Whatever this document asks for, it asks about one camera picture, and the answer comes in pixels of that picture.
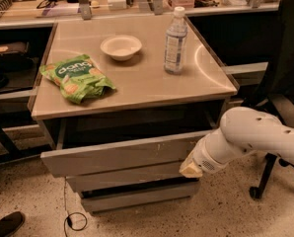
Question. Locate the white gripper with vents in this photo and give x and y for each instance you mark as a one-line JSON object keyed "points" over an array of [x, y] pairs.
{"points": [[204, 159]]}

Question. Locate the grey wooden top drawer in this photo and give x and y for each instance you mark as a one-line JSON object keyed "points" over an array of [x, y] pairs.
{"points": [[120, 155]]}

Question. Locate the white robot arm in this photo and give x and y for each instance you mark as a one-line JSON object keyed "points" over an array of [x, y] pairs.
{"points": [[241, 132]]}

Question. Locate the grey cabinet with tan top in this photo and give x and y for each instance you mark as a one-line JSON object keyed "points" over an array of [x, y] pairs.
{"points": [[141, 82]]}

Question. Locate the grey middle drawer front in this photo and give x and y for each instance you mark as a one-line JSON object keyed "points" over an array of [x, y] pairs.
{"points": [[124, 177]]}

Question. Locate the grey bottom drawer front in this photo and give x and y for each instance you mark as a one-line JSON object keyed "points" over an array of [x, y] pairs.
{"points": [[133, 195]]}

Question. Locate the black office chair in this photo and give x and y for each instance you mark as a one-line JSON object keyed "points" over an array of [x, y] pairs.
{"points": [[275, 93]]}

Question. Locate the clear plastic water bottle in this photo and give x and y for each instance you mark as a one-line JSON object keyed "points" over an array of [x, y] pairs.
{"points": [[176, 35]]}

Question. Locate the white paper bowl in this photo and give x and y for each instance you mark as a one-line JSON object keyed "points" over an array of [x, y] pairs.
{"points": [[121, 47]]}

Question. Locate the green snack bag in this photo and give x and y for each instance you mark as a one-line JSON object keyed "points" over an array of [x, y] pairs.
{"points": [[78, 78]]}

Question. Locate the black shoe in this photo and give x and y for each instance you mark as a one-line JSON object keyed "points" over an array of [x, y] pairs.
{"points": [[11, 223]]}

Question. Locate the long back workbench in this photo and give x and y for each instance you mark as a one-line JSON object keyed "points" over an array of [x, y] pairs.
{"points": [[151, 14]]}

